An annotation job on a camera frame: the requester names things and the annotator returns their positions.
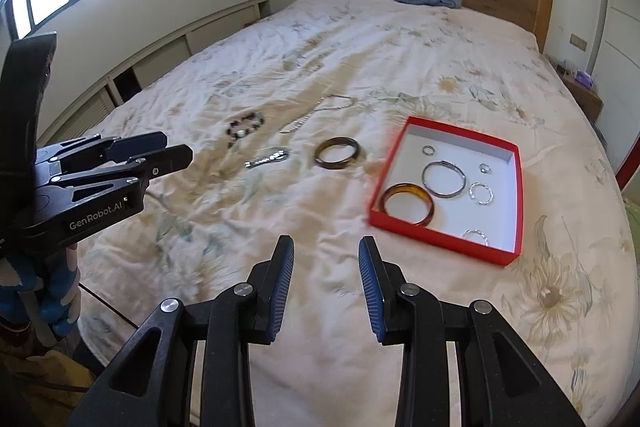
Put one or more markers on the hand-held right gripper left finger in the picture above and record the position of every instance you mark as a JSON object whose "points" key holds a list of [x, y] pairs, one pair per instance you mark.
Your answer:
{"points": [[280, 287]]}

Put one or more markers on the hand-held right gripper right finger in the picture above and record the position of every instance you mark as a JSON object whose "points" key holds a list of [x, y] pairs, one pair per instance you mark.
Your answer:
{"points": [[372, 287]]}

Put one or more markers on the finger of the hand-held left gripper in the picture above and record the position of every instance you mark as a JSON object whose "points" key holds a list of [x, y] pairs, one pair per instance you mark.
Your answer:
{"points": [[165, 159], [135, 144]]}

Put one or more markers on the red cardboard box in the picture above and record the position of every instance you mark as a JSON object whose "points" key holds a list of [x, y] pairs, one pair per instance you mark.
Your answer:
{"points": [[435, 247]]}

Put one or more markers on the amber bangle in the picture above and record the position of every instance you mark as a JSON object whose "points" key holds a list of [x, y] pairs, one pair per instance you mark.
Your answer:
{"points": [[425, 212]]}

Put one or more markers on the large silver bangle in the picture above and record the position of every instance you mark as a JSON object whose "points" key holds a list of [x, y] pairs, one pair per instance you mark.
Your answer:
{"points": [[424, 181]]}

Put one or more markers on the person's left hand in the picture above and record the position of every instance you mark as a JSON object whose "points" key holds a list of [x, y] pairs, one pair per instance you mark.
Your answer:
{"points": [[55, 297]]}

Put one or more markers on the dark green bangle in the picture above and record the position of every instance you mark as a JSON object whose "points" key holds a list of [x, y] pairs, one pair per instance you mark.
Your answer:
{"points": [[325, 162]]}

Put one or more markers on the yellow cloth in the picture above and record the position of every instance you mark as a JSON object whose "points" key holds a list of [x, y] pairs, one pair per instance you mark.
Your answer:
{"points": [[40, 377]]}

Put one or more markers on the wooden nightstand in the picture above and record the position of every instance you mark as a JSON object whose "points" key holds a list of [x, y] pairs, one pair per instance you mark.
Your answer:
{"points": [[585, 99]]}

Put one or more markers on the small blue blanket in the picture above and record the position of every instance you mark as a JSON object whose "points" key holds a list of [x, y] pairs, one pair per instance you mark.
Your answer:
{"points": [[430, 0]]}

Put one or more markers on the purple box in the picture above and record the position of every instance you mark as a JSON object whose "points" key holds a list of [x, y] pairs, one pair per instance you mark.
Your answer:
{"points": [[583, 79]]}

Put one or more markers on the white wardrobe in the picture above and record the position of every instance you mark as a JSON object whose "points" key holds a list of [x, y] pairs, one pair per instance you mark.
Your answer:
{"points": [[620, 32]]}

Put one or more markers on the low white wall cabinet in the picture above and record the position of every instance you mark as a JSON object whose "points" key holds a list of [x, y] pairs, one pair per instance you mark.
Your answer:
{"points": [[165, 52]]}

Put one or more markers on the wall socket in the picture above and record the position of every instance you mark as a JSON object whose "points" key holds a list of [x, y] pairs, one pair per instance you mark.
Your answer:
{"points": [[578, 42]]}

